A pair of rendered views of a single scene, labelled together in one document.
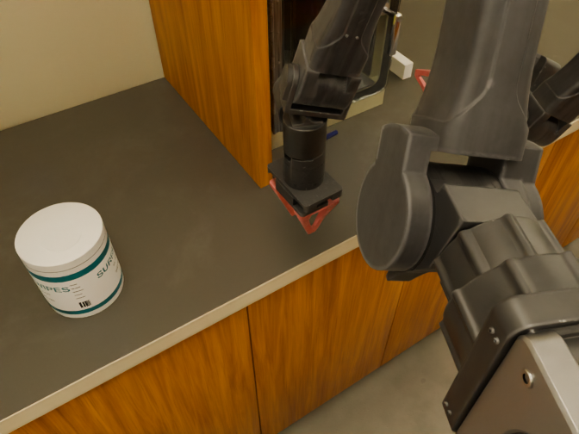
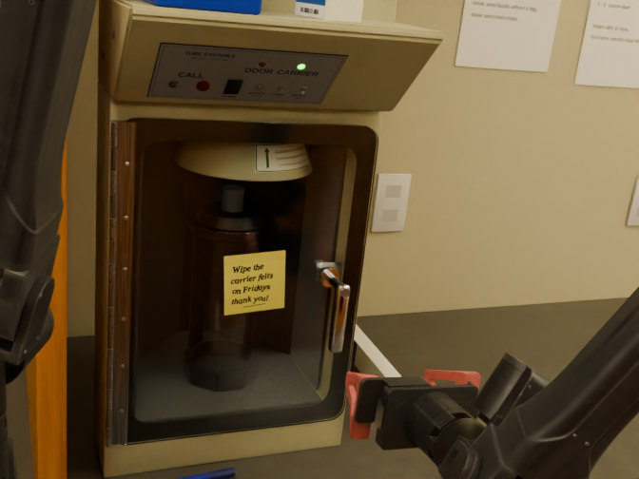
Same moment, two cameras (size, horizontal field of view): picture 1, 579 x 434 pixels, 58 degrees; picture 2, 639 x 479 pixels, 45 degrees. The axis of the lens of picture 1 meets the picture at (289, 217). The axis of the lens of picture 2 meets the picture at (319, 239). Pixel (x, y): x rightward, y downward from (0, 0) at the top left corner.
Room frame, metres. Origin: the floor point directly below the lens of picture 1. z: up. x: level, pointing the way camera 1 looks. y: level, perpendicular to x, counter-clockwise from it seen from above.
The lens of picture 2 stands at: (0.13, -0.32, 1.55)
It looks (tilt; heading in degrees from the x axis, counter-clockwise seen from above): 18 degrees down; 9
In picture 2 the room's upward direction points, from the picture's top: 6 degrees clockwise
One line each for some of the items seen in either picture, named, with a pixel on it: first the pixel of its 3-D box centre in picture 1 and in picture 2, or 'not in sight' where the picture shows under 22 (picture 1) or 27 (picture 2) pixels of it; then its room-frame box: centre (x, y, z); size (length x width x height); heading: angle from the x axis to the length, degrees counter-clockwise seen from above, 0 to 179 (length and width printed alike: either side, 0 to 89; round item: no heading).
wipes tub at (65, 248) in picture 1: (73, 261); not in sight; (0.52, 0.36, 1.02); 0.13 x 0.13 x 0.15
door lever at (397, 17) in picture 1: (389, 29); (334, 310); (1.00, -0.20, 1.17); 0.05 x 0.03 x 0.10; 33
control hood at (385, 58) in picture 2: not in sight; (277, 65); (0.93, -0.12, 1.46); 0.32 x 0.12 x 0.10; 123
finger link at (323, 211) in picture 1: (307, 206); not in sight; (0.53, -0.03, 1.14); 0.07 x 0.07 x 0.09; 33
